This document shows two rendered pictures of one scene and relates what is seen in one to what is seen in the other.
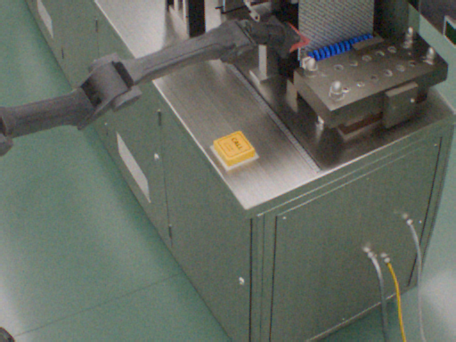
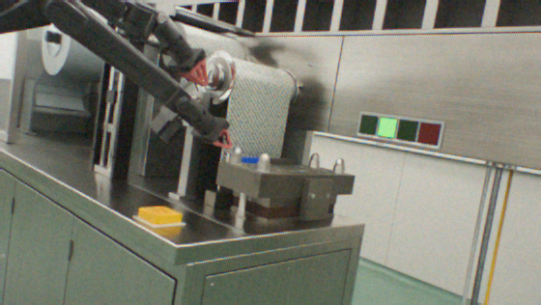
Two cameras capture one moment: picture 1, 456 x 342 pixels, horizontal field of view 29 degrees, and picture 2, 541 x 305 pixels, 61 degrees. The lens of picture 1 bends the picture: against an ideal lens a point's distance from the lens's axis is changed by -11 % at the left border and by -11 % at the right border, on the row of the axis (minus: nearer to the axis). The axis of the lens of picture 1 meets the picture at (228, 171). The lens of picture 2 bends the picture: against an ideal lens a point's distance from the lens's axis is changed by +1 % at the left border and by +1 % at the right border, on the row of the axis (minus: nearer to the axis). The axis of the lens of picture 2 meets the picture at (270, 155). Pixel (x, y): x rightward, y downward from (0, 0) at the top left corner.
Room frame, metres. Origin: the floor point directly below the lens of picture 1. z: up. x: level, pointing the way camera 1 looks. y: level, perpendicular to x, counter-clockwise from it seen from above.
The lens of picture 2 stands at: (0.56, 0.09, 1.17)
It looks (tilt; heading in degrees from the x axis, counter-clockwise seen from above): 5 degrees down; 341
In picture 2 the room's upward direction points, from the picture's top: 9 degrees clockwise
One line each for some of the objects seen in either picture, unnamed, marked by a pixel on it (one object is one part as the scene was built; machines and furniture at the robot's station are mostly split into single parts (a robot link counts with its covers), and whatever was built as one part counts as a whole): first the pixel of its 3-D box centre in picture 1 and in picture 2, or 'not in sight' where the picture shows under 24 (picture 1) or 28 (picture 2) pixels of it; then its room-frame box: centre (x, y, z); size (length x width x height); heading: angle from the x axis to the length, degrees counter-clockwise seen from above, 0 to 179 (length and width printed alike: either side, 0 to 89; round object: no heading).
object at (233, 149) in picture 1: (233, 148); (159, 215); (1.56, -0.02, 0.91); 0.07 x 0.07 x 0.02; 27
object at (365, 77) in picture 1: (376, 74); (290, 179); (1.72, -0.38, 1.00); 0.40 x 0.16 x 0.06; 117
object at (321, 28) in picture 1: (337, 20); (255, 135); (1.81, -0.28, 1.10); 0.23 x 0.01 x 0.18; 117
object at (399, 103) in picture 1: (400, 105); (317, 199); (1.65, -0.43, 0.96); 0.10 x 0.03 x 0.11; 117
